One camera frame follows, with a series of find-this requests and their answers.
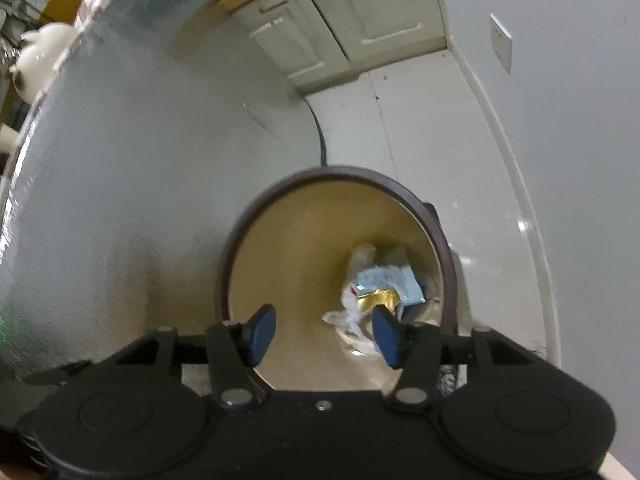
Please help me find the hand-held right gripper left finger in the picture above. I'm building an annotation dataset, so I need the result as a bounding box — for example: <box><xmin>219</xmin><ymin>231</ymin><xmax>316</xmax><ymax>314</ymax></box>
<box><xmin>95</xmin><ymin>304</ymin><xmax>277</xmax><ymax>408</ymax></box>

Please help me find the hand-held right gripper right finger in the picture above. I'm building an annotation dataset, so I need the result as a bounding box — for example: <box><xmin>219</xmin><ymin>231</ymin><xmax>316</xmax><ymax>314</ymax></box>
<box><xmin>372</xmin><ymin>306</ymin><xmax>538</xmax><ymax>408</ymax></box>

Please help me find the light blue packet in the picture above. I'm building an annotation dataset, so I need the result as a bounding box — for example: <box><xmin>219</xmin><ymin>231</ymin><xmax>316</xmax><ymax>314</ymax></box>
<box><xmin>356</xmin><ymin>264</ymin><xmax>426</xmax><ymax>307</ymax></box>

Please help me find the white plastic wrapper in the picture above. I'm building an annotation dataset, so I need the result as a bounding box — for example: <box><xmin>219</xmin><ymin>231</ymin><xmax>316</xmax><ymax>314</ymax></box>
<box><xmin>322</xmin><ymin>244</ymin><xmax>383</xmax><ymax>357</ymax></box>

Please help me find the brown rimmed trash bin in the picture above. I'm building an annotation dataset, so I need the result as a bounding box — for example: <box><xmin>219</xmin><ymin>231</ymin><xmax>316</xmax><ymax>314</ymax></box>
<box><xmin>216</xmin><ymin>165</ymin><xmax>458</xmax><ymax>396</ymax></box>

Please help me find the cream cabinet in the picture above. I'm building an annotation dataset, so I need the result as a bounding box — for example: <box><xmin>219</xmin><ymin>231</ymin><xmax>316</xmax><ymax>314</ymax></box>
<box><xmin>190</xmin><ymin>0</ymin><xmax>448</xmax><ymax>96</ymax></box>

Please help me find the white cat-shaped ceramic jar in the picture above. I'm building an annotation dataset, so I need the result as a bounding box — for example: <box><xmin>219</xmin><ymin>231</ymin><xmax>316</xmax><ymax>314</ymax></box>
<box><xmin>10</xmin><ymin>22</ymin><xmax>83</xmax><ymax>103</ymax></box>

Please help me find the black floor cable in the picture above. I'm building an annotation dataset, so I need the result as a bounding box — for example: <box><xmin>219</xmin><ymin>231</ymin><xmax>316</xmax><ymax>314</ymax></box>
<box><xmin>309</xmin><ymin>107</ymin><xmax>331</xmax><ymax>167</ymax></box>

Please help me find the white wall plate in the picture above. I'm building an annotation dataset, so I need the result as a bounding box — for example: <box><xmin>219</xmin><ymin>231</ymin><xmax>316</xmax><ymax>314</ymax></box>
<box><xmin>489</xmin><ymin>12</ymin><xmax>513</xmax><ymax>73</ymax></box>

